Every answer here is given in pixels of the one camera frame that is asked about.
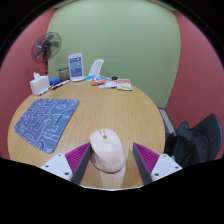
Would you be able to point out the blue patterned mouse pad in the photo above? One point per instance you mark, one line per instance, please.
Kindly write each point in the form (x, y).
(46, 123)

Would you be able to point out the black bag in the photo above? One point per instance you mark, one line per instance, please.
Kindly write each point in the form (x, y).
(180, 146)

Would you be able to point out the small black cap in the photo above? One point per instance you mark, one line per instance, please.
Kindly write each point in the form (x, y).
(114, 78)

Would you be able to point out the blue snack packet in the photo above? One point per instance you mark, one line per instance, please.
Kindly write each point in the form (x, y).
(89, 78)

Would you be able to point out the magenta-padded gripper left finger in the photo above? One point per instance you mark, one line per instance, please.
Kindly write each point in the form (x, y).
(77, 159)

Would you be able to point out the blue whiteboard eraser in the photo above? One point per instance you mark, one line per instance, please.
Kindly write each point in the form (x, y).
(54, 81)

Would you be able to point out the black whiteboard marker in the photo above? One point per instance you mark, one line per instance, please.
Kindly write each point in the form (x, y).
(60, 84)
(45, 91)

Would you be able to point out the acrylic sign stand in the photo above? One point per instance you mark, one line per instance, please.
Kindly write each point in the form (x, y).
(76, 66)

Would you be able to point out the dark mesh pen cup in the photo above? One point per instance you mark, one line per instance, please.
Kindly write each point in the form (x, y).
(63, 74)

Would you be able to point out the pale pink computer mouse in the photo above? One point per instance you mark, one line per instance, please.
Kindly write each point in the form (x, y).
(107, 151)

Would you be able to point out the black office chair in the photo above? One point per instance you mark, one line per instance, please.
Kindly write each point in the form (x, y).
(208, 133)

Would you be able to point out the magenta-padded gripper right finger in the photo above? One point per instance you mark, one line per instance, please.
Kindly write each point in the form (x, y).
(147, 159)

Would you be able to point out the white tissue box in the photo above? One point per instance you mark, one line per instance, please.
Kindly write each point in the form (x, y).
(39, 86)

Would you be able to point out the grey standing fan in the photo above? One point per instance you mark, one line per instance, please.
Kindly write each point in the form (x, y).
(46, 46)

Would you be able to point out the orange and white snack packet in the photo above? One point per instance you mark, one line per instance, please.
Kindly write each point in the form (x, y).
(124, 84)

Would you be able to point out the white plastic chair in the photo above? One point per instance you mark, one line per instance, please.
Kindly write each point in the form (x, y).
(96, 66)

